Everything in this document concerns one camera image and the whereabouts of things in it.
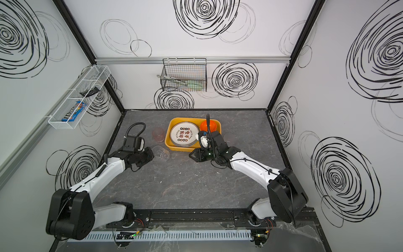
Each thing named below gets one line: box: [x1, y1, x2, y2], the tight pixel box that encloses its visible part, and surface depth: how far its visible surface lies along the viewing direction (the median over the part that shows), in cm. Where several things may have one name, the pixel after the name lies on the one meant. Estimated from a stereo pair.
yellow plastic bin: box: [164, 117, 222, 152], surface depth 100 cm
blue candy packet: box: [61, 100, 87, 122], surface depth 72 cm
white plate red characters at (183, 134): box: [170, 121, 200, 147], surface depth 105 cm
